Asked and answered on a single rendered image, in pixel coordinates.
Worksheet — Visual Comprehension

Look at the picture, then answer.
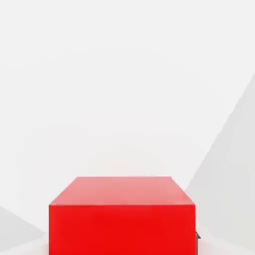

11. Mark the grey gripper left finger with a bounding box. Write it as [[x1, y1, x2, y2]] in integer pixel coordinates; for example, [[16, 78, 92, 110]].
[[3, 232, 50, 255]]

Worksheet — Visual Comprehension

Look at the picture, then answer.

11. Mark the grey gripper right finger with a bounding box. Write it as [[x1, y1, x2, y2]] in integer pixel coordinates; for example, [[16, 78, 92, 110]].
[[195, 226, 247, 255]]

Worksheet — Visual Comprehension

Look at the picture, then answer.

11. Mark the small red cube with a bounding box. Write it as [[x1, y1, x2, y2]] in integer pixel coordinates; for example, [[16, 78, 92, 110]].
[[48, 176, 196, 255]]

